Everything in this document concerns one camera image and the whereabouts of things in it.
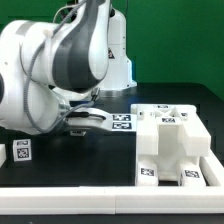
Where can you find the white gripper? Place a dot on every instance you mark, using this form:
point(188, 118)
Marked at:
point(89, 118)

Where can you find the white chair seat part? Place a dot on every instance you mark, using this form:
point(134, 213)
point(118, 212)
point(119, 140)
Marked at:
point(167, 164)

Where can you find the white chair back part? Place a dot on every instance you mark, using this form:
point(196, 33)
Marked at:
point(168, 129)

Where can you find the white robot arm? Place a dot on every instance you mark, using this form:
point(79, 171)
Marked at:
point(51, 74)

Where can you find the printed marker sheet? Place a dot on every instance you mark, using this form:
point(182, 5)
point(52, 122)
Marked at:
point(122, 122)

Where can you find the small white tagged cube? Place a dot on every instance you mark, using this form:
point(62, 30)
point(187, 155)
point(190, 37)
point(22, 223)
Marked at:
point(22, 150)

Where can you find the white block left edge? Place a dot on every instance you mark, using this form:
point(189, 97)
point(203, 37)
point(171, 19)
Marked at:
point(2, 154)

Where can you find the white frame wall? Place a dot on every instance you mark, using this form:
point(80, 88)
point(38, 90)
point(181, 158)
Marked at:
point(120, 200)

